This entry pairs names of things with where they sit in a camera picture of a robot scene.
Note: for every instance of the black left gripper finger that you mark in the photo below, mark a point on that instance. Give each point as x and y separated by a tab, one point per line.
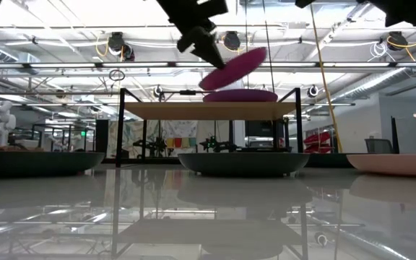
208	47
185	44

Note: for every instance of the purple plate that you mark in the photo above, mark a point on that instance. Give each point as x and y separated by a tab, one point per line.
238	68
240	96

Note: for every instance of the dark green plate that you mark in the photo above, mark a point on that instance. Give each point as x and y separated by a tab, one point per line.
244	164
34	164

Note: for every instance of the peach pink plate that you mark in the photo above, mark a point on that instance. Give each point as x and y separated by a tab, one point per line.
399	164

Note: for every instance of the black background robot arm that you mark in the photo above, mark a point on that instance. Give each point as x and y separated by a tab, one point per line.
150	147
217	145

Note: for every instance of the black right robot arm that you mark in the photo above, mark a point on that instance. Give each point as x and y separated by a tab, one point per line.
406	11

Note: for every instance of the black monitor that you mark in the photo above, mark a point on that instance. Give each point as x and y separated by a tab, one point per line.
260	129

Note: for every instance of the black tall cabinet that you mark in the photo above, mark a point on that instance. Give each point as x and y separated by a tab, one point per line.
102	139

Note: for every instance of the red storage bin rack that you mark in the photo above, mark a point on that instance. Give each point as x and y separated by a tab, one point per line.
318	142

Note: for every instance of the grey office chair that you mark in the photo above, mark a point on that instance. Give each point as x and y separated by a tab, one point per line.
378	146

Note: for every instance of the white humanoid robot figure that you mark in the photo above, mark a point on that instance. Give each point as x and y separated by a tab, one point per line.
1	122

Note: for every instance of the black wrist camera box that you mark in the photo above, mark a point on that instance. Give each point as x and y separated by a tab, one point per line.
213	7

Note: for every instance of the wooden shelf black metal frame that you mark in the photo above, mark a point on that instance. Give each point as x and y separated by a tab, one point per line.
211	110

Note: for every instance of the silver ventilation duct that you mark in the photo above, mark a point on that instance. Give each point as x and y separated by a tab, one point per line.
381	79

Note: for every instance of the black upright post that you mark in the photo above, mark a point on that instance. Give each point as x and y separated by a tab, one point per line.
395	135

